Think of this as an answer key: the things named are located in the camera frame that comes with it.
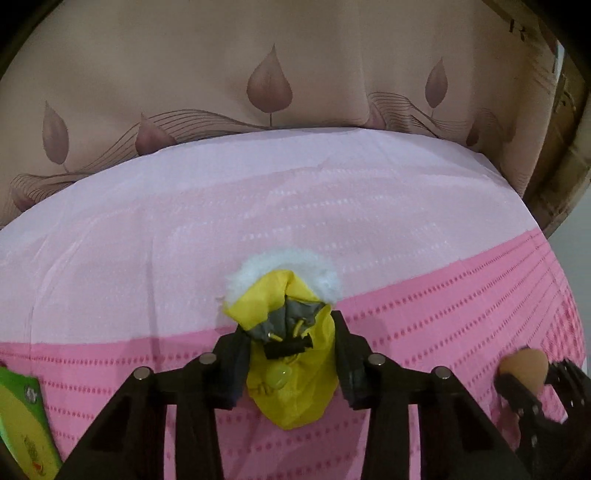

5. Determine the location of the beige leaf print curtain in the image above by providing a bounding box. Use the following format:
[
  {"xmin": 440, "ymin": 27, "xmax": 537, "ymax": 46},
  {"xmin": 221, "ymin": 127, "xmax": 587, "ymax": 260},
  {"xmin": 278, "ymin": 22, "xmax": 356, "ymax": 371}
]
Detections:
[{"xmin": 0, "ymin": 0, "xmax": 566, "ymax": 232}]

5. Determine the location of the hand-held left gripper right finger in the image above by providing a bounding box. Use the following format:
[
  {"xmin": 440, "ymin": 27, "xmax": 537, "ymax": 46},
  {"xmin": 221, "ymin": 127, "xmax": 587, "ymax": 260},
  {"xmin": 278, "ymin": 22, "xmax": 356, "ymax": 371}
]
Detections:
[{"xmin": 332, "ymin": 310, "xmax": 532, "ymax": 480}]

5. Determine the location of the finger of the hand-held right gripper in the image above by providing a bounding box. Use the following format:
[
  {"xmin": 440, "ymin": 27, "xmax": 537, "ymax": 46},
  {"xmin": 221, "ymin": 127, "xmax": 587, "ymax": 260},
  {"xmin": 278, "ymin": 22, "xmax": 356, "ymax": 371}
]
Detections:
[
  {"xmin": 494, "ymin": 371, "xmax": 546, "ymax": 425},
  {"xmin": 547, "ymin": 360, "xmax": 588, "ymax": 416}
]

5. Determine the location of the beige makeup sponge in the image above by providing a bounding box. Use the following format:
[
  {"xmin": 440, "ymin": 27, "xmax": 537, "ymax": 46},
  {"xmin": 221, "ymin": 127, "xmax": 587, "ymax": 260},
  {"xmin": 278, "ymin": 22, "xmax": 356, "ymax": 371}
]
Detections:
[{"xmin": 501, "ymin": 348, "xmax": 549, "ymax": 393}]

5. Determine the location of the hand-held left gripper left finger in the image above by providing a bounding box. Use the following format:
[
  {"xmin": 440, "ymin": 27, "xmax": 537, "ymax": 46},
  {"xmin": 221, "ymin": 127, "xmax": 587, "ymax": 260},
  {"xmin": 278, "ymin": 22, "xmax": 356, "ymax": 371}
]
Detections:
[{"xmin": 55, "ymin": 330, "xmax": 252, "ymax": 480}]

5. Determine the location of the yellow small jacket white fur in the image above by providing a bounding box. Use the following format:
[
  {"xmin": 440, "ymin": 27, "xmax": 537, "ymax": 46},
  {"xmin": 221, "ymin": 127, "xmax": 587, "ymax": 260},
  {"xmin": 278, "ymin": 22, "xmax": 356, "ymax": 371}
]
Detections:
[{"xmin": 222, "ymin": 249, "xmax": 342, "ymax": 431}]

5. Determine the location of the pink checked bed sheet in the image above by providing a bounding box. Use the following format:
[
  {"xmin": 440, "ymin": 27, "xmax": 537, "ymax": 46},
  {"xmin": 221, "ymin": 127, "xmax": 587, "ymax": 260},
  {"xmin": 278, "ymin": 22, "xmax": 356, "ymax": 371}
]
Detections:
[{"xmin": 0, "ymin": 127, "xmax": 589, "ymax": 480}]

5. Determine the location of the green tissue box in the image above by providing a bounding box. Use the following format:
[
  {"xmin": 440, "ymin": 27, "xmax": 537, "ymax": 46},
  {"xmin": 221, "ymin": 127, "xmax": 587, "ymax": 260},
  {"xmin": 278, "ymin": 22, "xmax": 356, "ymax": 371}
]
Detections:
[{"xmin": 0, "ymin": 367, "xmax": 63, "ymax": 480}]

